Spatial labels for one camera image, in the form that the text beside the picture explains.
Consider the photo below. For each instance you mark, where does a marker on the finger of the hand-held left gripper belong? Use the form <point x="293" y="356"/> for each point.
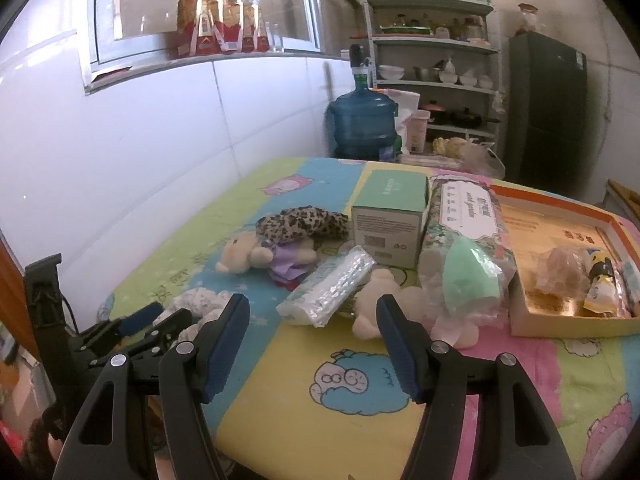
<point x="142" y="317"/>
<point x="172" y="327"/>

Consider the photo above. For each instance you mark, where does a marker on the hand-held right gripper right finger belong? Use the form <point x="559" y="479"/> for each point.
<point x="400" y="350"/>

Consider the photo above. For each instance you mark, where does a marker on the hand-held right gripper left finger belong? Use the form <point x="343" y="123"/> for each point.
<point x="225" y="350"/>

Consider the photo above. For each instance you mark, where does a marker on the white floral scrunchie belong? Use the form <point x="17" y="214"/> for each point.
<point x="200" y="302"/>

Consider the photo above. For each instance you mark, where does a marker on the cream plush bear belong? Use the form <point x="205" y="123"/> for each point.
<point x="380" y="300"/>

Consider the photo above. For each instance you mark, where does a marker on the plush bear purple dress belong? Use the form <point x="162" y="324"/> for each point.
<point x="240" y="255"/>

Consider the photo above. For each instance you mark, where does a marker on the pale blue tissue pack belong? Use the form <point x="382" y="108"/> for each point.
<point x="325" y="287"/>

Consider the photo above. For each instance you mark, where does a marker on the bagged green sponge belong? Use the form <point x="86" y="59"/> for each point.
<point x="465" y="275"/>

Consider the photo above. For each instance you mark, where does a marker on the leopard print scrunchie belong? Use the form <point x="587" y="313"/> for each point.
<point x="300" y="225"/>

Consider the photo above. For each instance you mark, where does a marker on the bagged beige soft ball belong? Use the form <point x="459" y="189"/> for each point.
<point x="560" y="270"/>

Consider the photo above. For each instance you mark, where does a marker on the orange rimmed box tray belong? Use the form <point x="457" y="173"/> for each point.
<point x="550" y="225"/>

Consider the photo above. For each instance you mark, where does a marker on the yellow and black packet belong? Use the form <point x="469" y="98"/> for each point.
<point x="600" y="280"/>

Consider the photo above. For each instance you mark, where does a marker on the brown wooden board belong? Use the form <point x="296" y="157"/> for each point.
<point x="15" y="300"/>

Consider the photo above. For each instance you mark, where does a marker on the green and white carton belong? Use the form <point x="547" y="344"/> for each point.
<point x="390" y="195"/>

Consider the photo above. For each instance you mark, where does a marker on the floral tissue package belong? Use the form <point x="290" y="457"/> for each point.
<point x="470" y="210"/>

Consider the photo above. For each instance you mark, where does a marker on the clear plastic bag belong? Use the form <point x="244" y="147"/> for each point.
<point x="475" y="160"/>

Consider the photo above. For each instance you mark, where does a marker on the white plastic container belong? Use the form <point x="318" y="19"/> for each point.
<point x="416" y="135"/>

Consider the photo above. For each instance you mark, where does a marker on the blue water jug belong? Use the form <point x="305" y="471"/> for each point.
<point x="360" y="120"/>

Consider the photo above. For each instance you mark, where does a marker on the red lidded pot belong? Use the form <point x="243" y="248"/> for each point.
<point x="434" y="112"/>

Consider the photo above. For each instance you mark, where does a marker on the black wok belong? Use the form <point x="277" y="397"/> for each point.
<point x="470" y="117"/>

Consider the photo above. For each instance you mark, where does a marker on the red flat item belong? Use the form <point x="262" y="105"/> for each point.
<point x="112" y="73"/>

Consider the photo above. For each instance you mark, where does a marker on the wooden side counter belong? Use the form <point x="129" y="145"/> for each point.
<point x="625" y="200"/>

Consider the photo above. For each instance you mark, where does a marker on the dark refrigerator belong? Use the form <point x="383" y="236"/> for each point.
<point x="545" y="110"/>

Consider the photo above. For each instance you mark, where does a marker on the water jug pump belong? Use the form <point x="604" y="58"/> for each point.
<point x="360" y="65"/>

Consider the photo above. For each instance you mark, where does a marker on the amber bottle red label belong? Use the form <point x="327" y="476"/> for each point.
<point x="255" y="25"/>
<point x="234" y="22"/>
<point x="192" y="20"/>
<point x="214" y="20"/>

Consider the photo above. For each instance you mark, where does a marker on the grey metal shelf rack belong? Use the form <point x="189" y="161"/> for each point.
<point x="430" y="47"/>

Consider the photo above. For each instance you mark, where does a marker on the clear drinking glass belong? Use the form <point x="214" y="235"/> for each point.
<point x="277" y="37"/>

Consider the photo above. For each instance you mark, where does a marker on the grey framed window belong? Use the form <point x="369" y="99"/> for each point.
<point x="150" y="0"/>

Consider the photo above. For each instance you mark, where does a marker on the glass jar with lid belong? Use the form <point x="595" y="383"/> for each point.
<point x="527" y="20"/>

